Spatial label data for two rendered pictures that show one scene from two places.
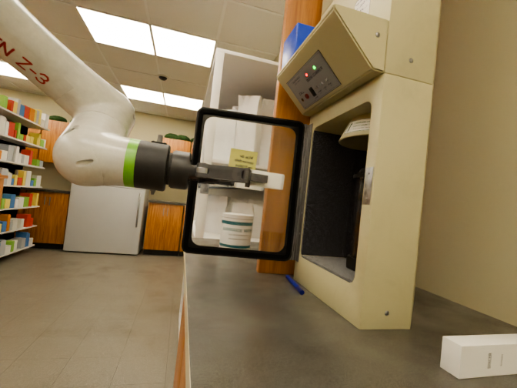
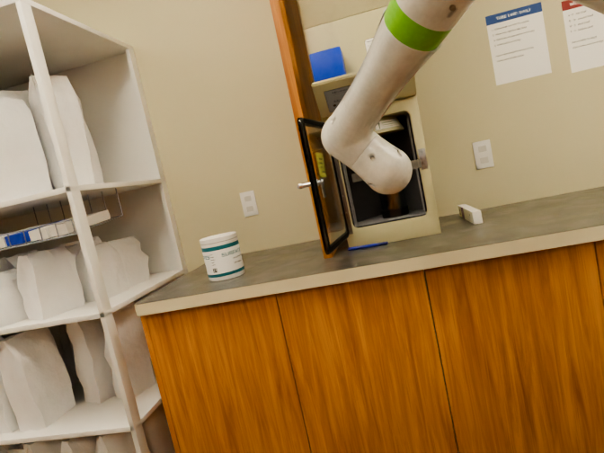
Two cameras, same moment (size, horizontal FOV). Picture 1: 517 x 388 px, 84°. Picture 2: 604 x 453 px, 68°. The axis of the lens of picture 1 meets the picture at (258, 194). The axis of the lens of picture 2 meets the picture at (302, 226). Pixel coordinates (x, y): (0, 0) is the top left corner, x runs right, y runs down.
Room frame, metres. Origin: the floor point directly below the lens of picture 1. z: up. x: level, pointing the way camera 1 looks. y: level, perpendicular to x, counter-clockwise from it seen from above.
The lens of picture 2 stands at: (0.26, 1.36, 1.22)
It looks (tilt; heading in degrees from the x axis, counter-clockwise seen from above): 6 degrees down; 296
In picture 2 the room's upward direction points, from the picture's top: 12 degrees counter-clockwise
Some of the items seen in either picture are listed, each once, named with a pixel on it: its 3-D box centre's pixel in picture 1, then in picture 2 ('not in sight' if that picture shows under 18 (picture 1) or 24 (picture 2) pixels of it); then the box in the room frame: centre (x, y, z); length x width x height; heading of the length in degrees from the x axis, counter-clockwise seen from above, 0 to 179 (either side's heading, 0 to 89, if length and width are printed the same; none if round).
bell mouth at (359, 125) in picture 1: (378, 132); (377, 127); (0.68, -0.27, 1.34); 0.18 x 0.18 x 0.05
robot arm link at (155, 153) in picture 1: (155, 164); not in sight; (0.56, 0.21, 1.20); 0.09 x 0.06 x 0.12; 15
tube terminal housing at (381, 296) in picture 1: (380, 143); (373, 134); (0.71, -0.29, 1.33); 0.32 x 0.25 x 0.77; 15
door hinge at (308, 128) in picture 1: (301, 192); (338, 180); (0.82, -0.12, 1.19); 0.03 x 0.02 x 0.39; 15
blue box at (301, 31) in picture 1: (305, 53); (328, 67); (0.76, -0.09, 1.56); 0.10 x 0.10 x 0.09; 15
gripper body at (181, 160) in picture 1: (193, 172); not in sight; (0.58, 0.13, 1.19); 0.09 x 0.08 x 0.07; 105
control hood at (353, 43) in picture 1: (318, 73); (364, 89); (0.66, -0.11, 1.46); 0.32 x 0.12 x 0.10; 15
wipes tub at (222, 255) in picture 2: not in sight; (222, 255); (1.23, 0.08, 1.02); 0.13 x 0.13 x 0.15
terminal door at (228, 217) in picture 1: (245, 185); (325, 183); (0.80, 0.04, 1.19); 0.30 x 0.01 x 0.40; 97
